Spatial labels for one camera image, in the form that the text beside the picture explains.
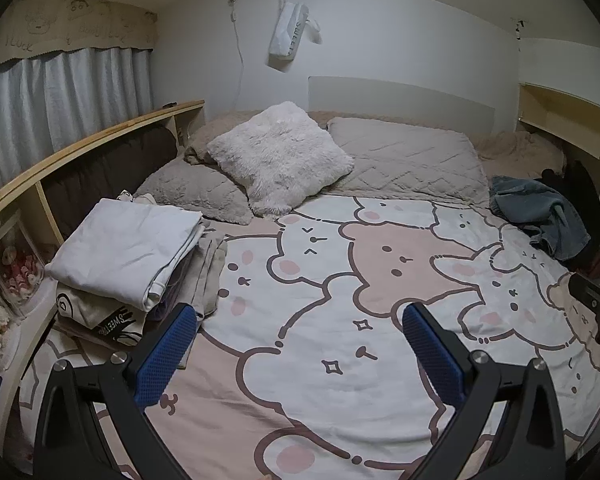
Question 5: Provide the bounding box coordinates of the fluffy white pillow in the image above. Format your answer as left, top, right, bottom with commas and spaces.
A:
206, 101, 355, 217

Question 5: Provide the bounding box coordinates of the stack of folded clothes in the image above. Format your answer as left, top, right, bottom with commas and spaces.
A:
45, 199, 228, 361

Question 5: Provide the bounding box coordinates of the cartoon bear printed bedsheet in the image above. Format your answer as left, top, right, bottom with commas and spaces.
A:
17, 195, 600, 480

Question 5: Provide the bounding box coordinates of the clear storage box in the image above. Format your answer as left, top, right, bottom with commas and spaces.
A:
0, 220, 46, 316

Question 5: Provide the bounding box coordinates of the beige printed valance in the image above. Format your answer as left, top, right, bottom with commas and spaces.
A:
0, 0, 160, 76

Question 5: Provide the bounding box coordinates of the black garment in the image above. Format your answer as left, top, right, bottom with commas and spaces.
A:
540, 160, 600, 276

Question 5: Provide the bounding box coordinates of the large grey quilted pillow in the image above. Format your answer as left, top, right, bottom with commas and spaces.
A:
326, 116, 491, 206

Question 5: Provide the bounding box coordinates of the white hanging bag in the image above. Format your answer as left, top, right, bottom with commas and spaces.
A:
267, 1, 323, 72

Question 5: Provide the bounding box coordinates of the small grey quilted pillow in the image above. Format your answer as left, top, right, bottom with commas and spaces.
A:
132, 160, 253, 225

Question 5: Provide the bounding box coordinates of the wooden bedside shelf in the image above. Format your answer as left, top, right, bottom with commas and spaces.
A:
0, 100, 206, 456

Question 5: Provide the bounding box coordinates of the white pleated curtain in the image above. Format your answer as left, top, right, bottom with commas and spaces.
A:
0, 47, 153, 201

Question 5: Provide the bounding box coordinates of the cream wall shelf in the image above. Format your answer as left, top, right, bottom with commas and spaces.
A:
517, 82, 600, 201

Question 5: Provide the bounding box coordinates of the thin hanging cable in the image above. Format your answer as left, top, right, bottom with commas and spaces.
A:
225, 0, 246, 116

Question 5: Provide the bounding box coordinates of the blue denim garment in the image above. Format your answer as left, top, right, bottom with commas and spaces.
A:
489, 175, 592, 261

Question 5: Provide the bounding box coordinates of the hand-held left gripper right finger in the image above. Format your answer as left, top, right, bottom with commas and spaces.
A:
402, 302, 566, 480

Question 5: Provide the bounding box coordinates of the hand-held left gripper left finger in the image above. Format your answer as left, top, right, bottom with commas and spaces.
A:
32, 302, 198, 480

